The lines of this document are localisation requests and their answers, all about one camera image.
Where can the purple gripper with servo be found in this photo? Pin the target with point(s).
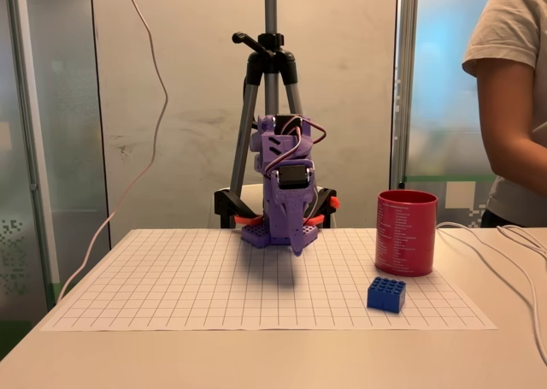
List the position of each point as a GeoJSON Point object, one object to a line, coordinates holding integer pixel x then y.
{"type": "Point", "coordinates": [291, 180]}

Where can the blue toy brick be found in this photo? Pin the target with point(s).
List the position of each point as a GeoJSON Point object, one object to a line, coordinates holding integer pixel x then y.
{"type": "Point", "coordinates": [386, 295]}

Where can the purple robot arm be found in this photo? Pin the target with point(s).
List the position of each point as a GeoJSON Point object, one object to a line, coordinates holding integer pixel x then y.
{"type": "Point", "coordinates": [277, 144]}

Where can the red cup with white print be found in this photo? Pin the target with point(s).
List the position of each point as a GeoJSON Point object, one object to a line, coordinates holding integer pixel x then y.
{"type": "Point", "coordinates": [406, 235]}

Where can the white grid paper mat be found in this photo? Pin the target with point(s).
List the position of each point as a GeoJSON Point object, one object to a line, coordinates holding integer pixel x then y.
{"type": "Point", "coordinates": [192, 286]}

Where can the grey and black tripod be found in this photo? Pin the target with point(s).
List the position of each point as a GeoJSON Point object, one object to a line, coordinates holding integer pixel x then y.
{"type": "Point", "coordinates": [270, 30]}

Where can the person torso in beige shirt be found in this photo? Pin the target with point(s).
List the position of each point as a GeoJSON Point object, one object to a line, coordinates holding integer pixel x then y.
{"type": "Point", "coordinates": [519, 21]}

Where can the grey metal frame post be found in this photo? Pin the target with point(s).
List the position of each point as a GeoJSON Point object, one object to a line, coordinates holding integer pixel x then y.
{"type": "Point", "coordinates": [30, 128]}
{"type": "Point", "coordinates": [405, 85]}

